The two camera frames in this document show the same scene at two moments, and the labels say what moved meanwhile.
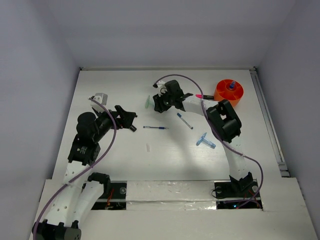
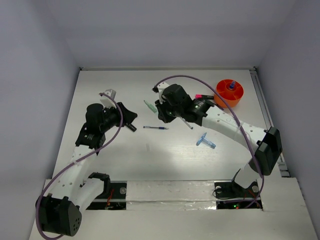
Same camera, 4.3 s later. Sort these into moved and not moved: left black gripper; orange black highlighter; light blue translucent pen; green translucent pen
Moved: green translucent pen
Not moved: left black gripper; light blue translucent pen; orange black highlighter
